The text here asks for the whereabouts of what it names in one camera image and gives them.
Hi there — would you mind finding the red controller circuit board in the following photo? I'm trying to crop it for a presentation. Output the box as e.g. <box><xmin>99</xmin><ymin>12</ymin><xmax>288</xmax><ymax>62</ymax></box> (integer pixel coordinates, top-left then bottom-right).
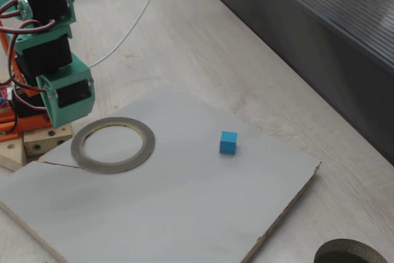
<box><xmin>0</xmin><ymin>83</ymin><xmax>15</xmax><ymax>108</ymax></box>

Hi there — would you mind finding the grey ring of tape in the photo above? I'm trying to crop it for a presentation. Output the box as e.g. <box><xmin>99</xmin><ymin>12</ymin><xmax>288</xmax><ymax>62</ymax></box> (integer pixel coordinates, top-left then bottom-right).
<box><xmin>70</xmin><ymin>116</ymin><xmax>156</xmax><ymax>174</ymax></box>

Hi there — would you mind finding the base servo wire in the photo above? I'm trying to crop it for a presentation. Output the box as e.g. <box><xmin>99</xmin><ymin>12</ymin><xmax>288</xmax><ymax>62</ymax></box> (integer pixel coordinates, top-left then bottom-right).
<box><xmin>0</xmin><ymin>84</ymin><xmax>47</xmax><ymax>136</ymax></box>

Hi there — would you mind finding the wrist servo wire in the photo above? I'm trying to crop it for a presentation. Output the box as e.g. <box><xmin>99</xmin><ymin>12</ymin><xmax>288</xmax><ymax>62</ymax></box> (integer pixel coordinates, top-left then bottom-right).
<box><xmin>0</xmin><ymin>0</ymin><xmax>57</xmax><ymax>34</ymax></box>

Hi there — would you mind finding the blue cube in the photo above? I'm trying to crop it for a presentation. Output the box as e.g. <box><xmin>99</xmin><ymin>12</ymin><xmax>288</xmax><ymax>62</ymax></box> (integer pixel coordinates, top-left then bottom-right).
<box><xmin>219</xmin><ymin>131</ymin><xmax>238</xmax><ymax>155</ymax></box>

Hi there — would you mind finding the grey ribbed desk partition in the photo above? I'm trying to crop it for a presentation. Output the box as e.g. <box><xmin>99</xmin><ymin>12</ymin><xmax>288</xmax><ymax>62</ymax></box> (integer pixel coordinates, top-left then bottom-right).
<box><xmin>187</xmin><ymin>0</ymin><xmax>394</xmax><ymax>168</ymax></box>

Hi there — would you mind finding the wooden base block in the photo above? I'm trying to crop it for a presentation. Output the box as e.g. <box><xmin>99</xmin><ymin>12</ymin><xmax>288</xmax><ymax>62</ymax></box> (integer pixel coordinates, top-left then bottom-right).
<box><xmin>23</xmin><ymin>122</ymin><xmax>74</xmax><ymax>158</ymax></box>

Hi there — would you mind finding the elbow servo wire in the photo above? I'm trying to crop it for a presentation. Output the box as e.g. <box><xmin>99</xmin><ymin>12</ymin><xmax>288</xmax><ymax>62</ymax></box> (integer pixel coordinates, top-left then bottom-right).
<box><xmin>5</xmin><ymin>32</ymin><xmax>20</xmax><ymax>91</ymax></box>

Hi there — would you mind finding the white USB cable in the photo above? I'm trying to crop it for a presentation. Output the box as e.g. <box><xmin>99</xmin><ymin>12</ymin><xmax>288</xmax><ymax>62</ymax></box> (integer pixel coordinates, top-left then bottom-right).
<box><xmin>88</xmin><ymin>0</ymin><xmax>169</xmax><ymax>69</ymax></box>

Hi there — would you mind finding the grey topped chipboard panel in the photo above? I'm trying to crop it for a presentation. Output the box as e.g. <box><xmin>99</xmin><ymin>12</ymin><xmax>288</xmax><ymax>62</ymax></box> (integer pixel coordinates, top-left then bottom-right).
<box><xmin>0</xmin><ymin>86</ymin><xmax>323</xmax><ymax>263</ymax></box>

